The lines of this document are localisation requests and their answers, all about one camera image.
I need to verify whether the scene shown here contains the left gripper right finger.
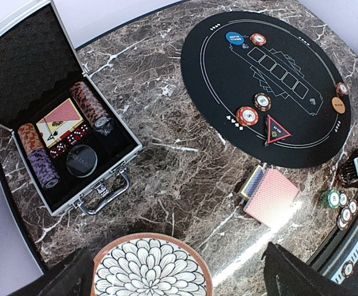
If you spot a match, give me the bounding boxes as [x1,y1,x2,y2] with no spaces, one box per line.
[262,242,343,295]

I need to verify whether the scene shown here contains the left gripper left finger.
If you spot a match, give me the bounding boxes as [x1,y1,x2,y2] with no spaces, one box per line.
[18,249,94,295]

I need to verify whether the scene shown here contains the orange big blind button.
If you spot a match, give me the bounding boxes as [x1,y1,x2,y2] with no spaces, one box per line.
[331,97,346,114]

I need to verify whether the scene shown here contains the red 5 chips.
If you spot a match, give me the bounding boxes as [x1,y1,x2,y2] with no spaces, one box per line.
[250,33,267,46]
[336,82,349,97]
[236,106,259,126]

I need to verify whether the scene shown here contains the red triangle all-in marker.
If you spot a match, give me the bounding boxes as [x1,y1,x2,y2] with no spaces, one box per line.
[265,115,292,146]

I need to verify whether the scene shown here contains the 100 chips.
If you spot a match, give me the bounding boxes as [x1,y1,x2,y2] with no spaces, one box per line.
[254,92,272,112]

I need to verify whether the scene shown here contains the blue small blind button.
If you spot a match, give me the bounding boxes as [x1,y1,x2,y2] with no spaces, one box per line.
[225,31,244,46]

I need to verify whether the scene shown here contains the green 20 chip stack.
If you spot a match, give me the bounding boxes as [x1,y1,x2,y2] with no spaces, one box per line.
[320,189,339,209]

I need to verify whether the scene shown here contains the floral ceramic plate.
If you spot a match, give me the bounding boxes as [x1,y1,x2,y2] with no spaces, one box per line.
[91,232,214,295]

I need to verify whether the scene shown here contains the red-backed card deck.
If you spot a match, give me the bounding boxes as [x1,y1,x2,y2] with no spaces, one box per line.
[244,169,299,229]

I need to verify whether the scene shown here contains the gold blue card box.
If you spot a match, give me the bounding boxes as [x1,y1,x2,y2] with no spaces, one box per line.
[239,165,265,200]

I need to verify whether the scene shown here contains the purple chip roll in case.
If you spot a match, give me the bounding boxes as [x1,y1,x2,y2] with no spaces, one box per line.
[28,148,60,189]

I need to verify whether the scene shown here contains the clear round dealer puck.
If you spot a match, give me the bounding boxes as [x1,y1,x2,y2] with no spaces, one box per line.
[66,144,98,178]

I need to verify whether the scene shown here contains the black round poker mat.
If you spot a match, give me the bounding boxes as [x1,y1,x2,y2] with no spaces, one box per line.
[181,11,351,168]

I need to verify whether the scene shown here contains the red die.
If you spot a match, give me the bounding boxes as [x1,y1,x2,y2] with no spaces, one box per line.
[56,142,67,155]
[73,129,83,141]
[49,148,61,159]
[66,134,78,146]
[80,124,90,136]

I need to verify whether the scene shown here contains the aluminium poker chip case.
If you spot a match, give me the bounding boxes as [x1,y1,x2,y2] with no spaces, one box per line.
[0,1,142,216]

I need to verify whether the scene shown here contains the orange chip roll in case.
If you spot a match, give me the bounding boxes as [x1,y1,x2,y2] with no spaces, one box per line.
[18,123,44,156]

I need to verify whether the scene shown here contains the red card box in case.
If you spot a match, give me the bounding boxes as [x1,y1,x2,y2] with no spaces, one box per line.
[36,98,84,148]

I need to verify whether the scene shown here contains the brown chip roll in case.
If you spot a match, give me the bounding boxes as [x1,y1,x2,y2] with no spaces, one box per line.
[70,81,110,129]

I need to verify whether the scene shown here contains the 100 chip on rail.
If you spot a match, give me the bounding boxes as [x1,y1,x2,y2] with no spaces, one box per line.
[348,199,358,216]

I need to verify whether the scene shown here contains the fallen 100 chip on duct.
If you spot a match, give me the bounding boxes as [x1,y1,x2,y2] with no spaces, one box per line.
[341,260,354,278]

